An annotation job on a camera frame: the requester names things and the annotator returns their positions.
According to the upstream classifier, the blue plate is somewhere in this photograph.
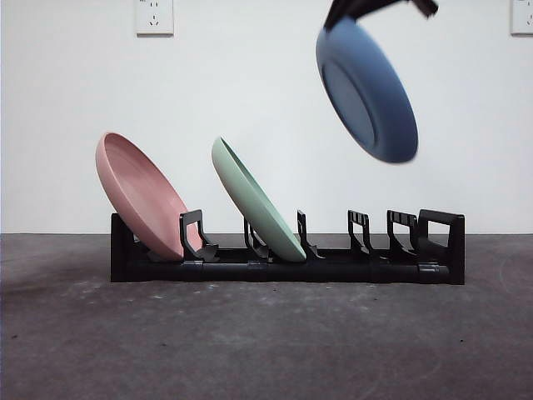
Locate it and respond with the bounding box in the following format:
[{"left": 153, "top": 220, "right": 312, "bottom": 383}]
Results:
[{"left": 315, "top": 17, "right": 419, "bottom": 164}]

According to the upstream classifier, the green plate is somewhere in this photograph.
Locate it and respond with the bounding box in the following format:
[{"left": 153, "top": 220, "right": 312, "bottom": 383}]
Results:
[{"left": 211, "top": 135, "right": 308, "bottom": 263}]

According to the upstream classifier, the pink plate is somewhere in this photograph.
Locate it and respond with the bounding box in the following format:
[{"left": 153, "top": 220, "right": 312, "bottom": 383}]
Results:
[{"left": 95, "top": 132, "right": 191, "bottom": 260}]

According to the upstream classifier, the black dish rack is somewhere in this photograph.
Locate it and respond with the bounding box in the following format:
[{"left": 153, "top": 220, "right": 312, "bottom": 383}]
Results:
[{"left": 110, "top": 207, "right": 466, "bottom": 287}]

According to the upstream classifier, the white wall socket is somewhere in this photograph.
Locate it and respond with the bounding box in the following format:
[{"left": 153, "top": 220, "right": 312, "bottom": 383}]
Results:
[
  {"left": 135, "top": 0, "right": 175, "bottom": 37},
  {"left": 510, "top": 0, "right": 533, "bottom": 37}
]

